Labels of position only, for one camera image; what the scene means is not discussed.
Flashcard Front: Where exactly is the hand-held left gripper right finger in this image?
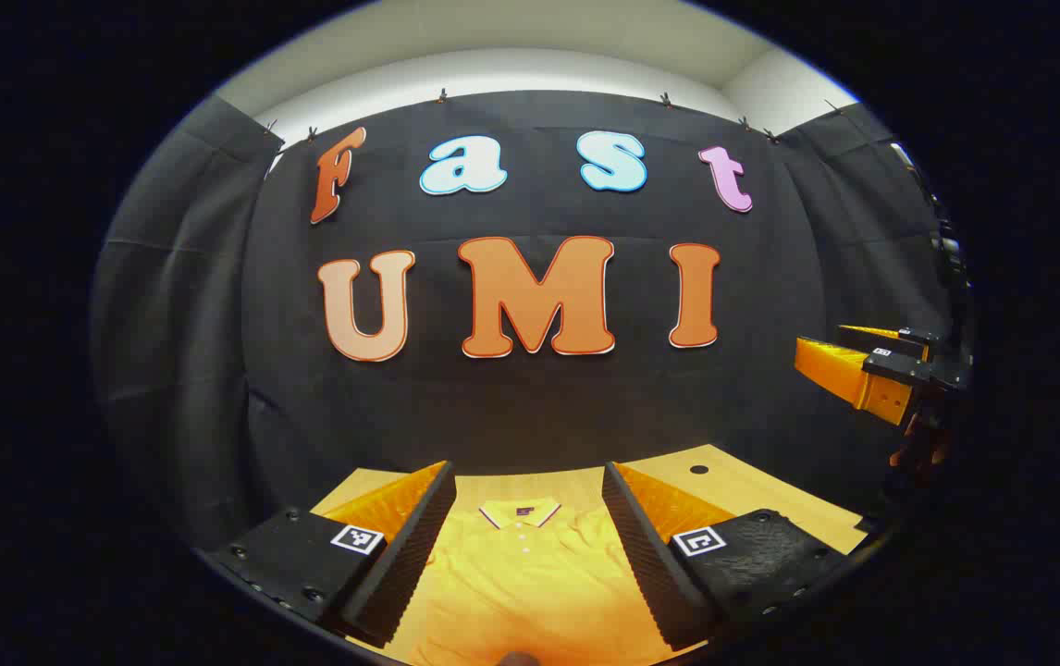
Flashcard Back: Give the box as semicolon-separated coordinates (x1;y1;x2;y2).
601;461;867;652

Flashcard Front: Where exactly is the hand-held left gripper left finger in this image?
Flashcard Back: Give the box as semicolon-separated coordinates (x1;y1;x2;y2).
202;460;459;648

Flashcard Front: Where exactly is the orange polo T-shirt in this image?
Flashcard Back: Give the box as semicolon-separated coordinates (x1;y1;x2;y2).
408;498;709;666

